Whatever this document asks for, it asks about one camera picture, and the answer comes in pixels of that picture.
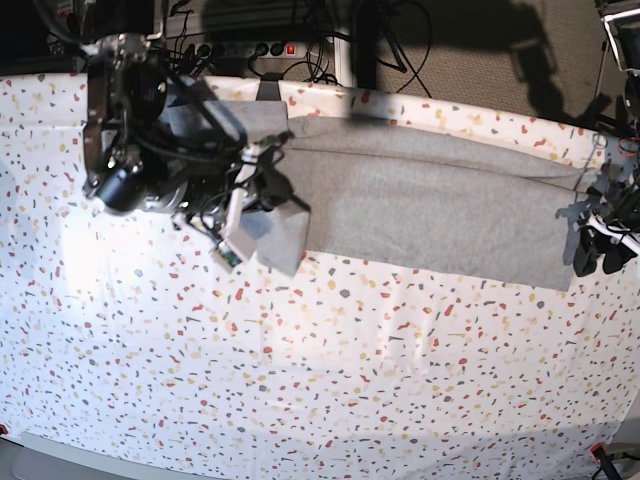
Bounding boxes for black camera pole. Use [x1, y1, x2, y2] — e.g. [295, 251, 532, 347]
[350, 1, 379, 90]

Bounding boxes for red clamp right corner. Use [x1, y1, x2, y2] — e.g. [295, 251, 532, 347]
[589, 443, 607, 464]

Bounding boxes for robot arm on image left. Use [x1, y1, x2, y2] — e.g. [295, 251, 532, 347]
[35, 1, 311, 240]

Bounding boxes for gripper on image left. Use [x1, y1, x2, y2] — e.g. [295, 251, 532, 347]
[169, 130, 311, 235]

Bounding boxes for black cables on floor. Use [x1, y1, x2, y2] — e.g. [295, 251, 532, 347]
[169, 0, 436, 99]

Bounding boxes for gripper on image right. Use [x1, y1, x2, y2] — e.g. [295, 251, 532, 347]
[573, 164, 639, 278]

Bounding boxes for black table clamp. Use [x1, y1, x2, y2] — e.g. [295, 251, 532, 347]
[256, 72, 283, 101]

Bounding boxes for wrist camera board image left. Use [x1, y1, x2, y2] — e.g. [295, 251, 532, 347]
[213, 229, 256, 273]

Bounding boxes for grey T-shirt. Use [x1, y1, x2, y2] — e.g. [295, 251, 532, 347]
[162, 102, 594, 291]

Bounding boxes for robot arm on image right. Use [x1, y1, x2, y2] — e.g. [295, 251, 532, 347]
[573, 1, 639, 277]

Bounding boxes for white power strip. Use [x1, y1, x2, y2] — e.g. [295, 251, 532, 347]
[208, 41, 308, 59]

